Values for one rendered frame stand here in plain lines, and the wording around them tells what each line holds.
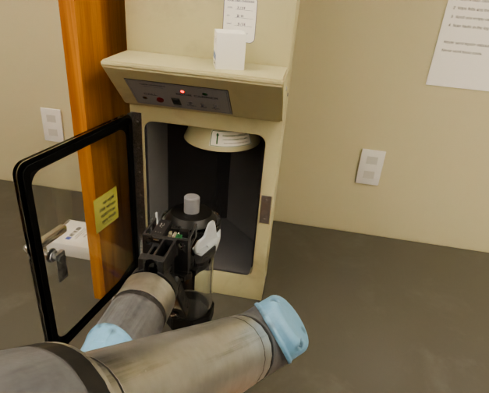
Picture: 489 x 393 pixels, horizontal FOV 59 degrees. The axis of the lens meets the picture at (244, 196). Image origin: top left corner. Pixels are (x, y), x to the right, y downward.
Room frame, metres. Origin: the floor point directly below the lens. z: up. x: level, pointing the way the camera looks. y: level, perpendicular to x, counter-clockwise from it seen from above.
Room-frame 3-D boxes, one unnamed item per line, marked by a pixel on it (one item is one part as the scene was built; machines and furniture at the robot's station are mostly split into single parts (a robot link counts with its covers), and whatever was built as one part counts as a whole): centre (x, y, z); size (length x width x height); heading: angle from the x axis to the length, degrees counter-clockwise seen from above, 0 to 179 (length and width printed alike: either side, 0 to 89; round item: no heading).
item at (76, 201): (0.71, 0.29, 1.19); 0.30 x 0.01 x 0.40; 162
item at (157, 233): (0.53, 0.11, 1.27); 0.12 x 0.08 x 0.09; 172
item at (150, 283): (0.45, 0.12, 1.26); 0.08 x 0.05 x 0.08; 82
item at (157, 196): (0.97, 0.08, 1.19); 0.26 x 0.24 x 0.35; 83
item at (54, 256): (0.60, 0.31, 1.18); 0.02 x 0.02 x 0.06; 72
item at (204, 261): (0.58, 0.07, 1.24); 0.09 x 0.05 x 0.02; 148
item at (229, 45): (0.79, 0.05, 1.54); 0.05 x 0.05 x 0.06; 10
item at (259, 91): (0.79, 0.10, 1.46); 0.32 x 0.12 x 0.10; 83
